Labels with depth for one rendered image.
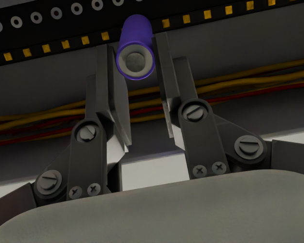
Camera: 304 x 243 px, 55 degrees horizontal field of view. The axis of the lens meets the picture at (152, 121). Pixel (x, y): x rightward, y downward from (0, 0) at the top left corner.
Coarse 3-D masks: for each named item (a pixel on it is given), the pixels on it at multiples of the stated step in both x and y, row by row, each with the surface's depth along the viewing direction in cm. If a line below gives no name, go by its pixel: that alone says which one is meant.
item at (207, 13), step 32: (64, 0) 28; (128, 0) 28; (160, 0) 28; (192, 0) 28; (224, 0) 28; (256, 0) 28; (288, 0) 28; (0, 32) 29; (32, 32) 29; (64, 32) 29; (96, 32) 29; (0, 64) 30
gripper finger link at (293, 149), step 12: (276, 144) 10; (288, 144) 10; (300, 144) 10; (276, 156) 10; (288, 156) 10; (300, 156) 10; (240, 168) 10; (252, 168) 10; (264, 168) 10; (276, 168) 9; (288, 168) 9; (300, 168) 9
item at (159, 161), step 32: (288, 64) 32; (224, 96) 28; (256, 96) 32; (288, 96) 31; (0, 128) 31; (32, 128) 32; (64, 128) 29; (160, 128) 30; (256, 128) 26; (288, 128) 25; (0, 160) 31; (32, 160) 29; (128, 160) 19; (160, 160) 19; (0, 192) 20
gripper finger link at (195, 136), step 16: (192, 112) 10; (208, 112) 10; (192, 128) 10; (208, 128) 10; (192, 144) 10; (208, 144) 10; (192, 160) 9; (208, 160) 9; (224, 160) 9; (192, 176) 9; (208, 176) 9
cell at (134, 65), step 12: (132, 24) 16; (144, 24) 16; (132, 36) 13; (144, 36) 14; (120, 48) 13; (132, 48) 13; (144, 48) 13; (120, 60) 13; (132, 60) 13; (144, 60) 13; (120, 72) 13; (132, 72) 13; (144, 72) 13
